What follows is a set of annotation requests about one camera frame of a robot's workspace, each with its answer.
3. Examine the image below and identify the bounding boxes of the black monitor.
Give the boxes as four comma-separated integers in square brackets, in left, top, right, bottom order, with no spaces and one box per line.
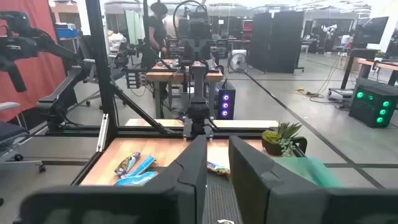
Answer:
[353,16,390,50]

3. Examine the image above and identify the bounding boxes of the red curtain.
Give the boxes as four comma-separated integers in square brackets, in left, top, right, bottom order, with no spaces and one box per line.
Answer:
[0,0,68,123]

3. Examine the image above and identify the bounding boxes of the grey office chair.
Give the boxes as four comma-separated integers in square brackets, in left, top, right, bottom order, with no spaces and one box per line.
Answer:
[0,101,47,174]

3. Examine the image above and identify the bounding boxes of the white light blue granola bar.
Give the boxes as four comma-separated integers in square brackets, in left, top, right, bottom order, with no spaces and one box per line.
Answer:
[114,170,159,187]
[120,155,157,180]

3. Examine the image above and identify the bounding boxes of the teal plastic bin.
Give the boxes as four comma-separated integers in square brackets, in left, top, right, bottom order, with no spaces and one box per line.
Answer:
[273,156,345,189]

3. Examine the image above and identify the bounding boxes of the brown blue granola bar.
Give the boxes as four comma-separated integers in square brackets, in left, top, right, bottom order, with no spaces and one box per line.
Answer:
[114,151,141,177]
[206,161,231,178]

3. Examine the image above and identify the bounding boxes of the potted succulent plant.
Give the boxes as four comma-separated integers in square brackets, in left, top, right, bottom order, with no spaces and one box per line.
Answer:
[261,121,308,158]

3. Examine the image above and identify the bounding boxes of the blue storage box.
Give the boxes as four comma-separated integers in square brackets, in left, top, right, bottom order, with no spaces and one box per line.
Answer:
[56,27,78,40]

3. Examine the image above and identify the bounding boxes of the wooden desk black legs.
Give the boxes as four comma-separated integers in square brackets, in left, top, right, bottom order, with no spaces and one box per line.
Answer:
[340,48,398,91]

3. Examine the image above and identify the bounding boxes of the black office chair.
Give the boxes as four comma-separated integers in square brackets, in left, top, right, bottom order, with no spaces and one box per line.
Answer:
[77,34,125,110]

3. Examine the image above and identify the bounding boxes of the person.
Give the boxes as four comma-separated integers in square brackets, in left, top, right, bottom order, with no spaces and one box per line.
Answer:
[141,1,171,71]

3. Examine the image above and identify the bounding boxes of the black aluminium table frame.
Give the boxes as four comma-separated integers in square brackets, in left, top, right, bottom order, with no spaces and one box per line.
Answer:
[45,0,308,187]

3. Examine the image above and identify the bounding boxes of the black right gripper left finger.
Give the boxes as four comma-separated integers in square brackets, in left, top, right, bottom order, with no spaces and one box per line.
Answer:
[144,135,208,224]

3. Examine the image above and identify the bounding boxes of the computer tower green fans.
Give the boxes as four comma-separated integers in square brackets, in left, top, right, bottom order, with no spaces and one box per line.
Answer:
[348,77,398,129]

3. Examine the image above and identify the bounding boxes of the wooden workbench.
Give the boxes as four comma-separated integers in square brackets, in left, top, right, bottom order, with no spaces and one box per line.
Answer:
[145,58,224,119]

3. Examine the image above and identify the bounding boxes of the computer tower purple fans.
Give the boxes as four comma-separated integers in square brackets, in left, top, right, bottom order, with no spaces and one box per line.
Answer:
[216,80,236,121]

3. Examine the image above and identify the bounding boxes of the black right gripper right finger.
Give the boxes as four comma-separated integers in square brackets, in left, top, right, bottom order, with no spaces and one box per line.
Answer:
[228,135,327,224]

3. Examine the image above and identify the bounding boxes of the yellow floor cable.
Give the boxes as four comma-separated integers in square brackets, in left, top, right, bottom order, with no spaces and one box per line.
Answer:
[294,86,326,98]

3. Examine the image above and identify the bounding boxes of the white floor fan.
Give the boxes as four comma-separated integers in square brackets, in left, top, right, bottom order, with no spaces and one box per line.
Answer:
[228,49,249,74]

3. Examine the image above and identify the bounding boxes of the black partition screen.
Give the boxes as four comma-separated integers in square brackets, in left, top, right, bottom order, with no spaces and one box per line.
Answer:
[248,11,305,75]

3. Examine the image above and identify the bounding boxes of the pale green curtain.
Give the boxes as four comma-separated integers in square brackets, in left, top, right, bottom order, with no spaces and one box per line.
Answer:
[124,9,146,46]

